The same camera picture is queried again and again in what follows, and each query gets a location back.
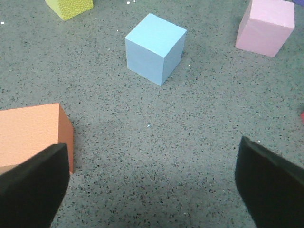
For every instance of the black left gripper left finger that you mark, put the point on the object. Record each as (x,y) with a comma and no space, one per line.
(31,193)

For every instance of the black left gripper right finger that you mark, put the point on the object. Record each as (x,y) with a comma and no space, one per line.
(271,187)

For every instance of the purple foam cube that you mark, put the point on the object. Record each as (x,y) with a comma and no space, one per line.
(300,2)

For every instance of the light blue foam cube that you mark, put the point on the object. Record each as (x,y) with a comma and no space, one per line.
(154,48)

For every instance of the yellow foam cube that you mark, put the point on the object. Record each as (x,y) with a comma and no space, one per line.
(67,9)

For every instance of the orange foam cube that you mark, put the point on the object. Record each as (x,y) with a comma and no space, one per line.
(26,131)

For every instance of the red textured foam cube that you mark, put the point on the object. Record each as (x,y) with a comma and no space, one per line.
(302,116)

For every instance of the pink foam cube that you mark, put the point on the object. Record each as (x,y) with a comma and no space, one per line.
(265,26)

